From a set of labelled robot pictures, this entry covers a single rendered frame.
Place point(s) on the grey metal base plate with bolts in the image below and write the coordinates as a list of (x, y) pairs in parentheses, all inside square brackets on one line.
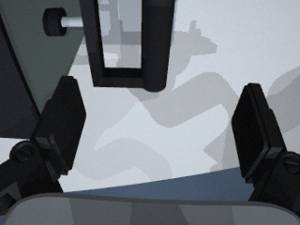
[(120, 22)]

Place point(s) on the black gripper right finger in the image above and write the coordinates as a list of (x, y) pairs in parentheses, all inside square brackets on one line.
[(263, 157)]

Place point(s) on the grey-green box with black lid and pull handle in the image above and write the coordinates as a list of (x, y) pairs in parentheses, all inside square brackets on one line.
[(34, 55)]

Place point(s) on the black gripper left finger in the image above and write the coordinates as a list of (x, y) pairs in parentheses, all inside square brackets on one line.
[(35, 166)]

